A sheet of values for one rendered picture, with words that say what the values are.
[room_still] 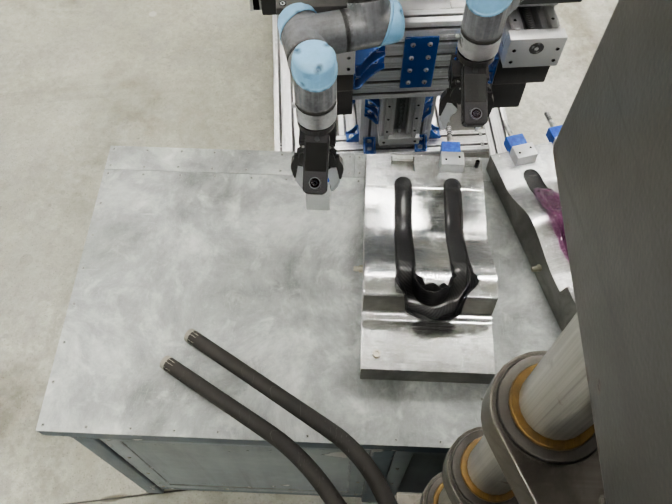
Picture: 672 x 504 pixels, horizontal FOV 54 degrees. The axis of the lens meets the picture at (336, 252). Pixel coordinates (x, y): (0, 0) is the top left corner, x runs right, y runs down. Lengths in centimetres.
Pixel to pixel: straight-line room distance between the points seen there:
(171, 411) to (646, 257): 119
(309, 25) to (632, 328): 101
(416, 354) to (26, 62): 239
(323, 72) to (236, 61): 191
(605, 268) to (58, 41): 312
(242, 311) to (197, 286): 12
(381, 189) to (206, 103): 152
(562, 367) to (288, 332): 97
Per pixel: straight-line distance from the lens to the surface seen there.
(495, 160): 160
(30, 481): 232
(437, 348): 133
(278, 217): 153
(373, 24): 123
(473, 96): 129
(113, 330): 147
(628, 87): 29
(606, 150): 30
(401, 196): 147
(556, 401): 52
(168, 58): 308
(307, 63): 112
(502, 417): 58
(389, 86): 188
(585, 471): 60
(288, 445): 124
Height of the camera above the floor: 209
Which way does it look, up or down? 60 degrees down
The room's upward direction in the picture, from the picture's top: straight up
